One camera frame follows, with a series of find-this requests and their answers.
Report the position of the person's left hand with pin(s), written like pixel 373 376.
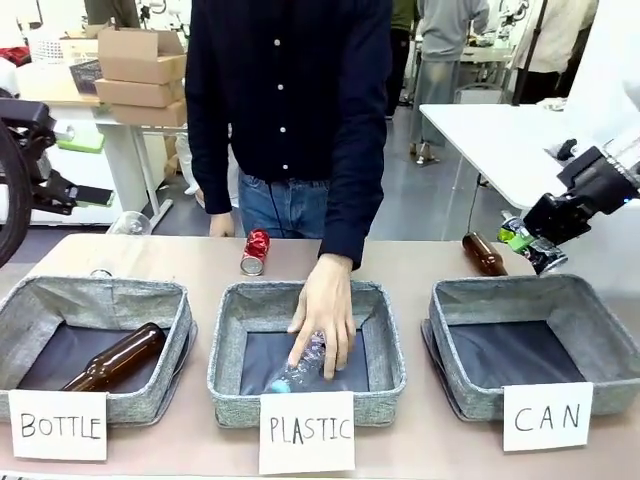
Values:
pixel 325 305

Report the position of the small brown glass bottle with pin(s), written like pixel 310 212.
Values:
pixel 485 256

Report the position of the white folding table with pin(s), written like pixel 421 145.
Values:
pixel 500 145

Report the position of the large brown glass bottle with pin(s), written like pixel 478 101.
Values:
pixel 117 357

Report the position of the grey fabric basket can label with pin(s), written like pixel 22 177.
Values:
pixel 610 320

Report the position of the person's left forearm navy sleeve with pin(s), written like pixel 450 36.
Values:
pixel 352 200

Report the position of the grey fabric basket bottle label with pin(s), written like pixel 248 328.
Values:
pixel 45 310

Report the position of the white paper label CAN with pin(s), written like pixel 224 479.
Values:
pixel 547 417

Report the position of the red crushed can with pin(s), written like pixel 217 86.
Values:
pixel 255 252

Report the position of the white paper label BOTTLE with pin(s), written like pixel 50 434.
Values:
pixel 59 425

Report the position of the background person white shirt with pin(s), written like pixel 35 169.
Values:
pixel 550 45

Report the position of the dark woven basket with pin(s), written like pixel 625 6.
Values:
pixel 86 76

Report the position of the white paper label PLASTIC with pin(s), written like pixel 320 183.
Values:
pixel 306 431

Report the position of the clear glass bottle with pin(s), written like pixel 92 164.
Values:
pixel 129 224

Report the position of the person's right hand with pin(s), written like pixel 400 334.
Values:
pixel 221 227

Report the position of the person's right forearm navy sleeve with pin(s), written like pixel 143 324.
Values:
pixel 212 170

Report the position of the white plastic laundry basket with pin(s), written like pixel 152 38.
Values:
pixel 49 51

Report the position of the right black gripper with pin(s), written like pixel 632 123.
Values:
pixel 557 217

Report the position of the white desk with leg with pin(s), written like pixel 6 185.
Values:
pixel 135 150

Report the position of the flat closed cardboard box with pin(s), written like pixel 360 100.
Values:
pixel 150 114
pixel 137 93

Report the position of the clear crushed plastic bottle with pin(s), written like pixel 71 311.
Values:
pixel 300 367

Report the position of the person's torso navy shirt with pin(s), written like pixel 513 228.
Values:
pixel 285 85

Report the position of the grey fabric basket plastic label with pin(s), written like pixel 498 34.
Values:
pixel 235 350

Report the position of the background person dark clothes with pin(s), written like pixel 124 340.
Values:
pixel 402 55

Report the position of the background person grey clothes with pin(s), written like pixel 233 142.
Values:
pixel 447 60

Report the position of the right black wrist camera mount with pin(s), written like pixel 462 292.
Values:
pixel 597 175

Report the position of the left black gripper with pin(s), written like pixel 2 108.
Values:
pixel 30 117

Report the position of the open cardboard box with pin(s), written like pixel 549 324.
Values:
pixel 142 60

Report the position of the small clear glass piece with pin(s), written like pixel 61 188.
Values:
pixel 100 274

